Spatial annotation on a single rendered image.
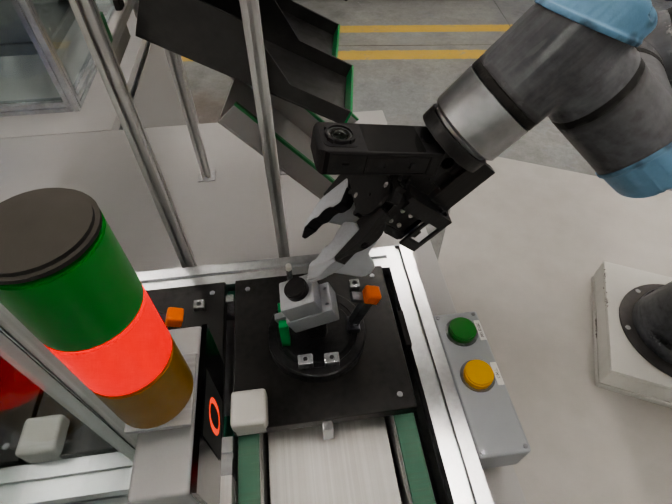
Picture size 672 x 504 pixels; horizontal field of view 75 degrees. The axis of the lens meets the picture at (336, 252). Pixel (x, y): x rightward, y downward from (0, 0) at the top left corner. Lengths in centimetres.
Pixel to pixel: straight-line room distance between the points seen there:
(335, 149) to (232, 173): 74
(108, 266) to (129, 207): 88
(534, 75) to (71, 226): 32
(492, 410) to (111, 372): 51
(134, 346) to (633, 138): 38
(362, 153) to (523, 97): 13
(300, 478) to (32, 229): 51
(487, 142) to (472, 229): 60
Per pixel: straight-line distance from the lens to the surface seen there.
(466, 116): 39
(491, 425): 65
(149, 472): 33
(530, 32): 39
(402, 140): 40
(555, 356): 85
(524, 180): 114
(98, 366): 24
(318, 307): 55
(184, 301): 73
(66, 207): 21
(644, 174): 45
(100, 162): 124
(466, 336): 68
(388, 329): 67
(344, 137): 38
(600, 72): 40
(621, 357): 83
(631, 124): 42
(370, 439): 66
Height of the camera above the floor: 154
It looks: 50 degrees down
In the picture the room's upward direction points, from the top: straight up
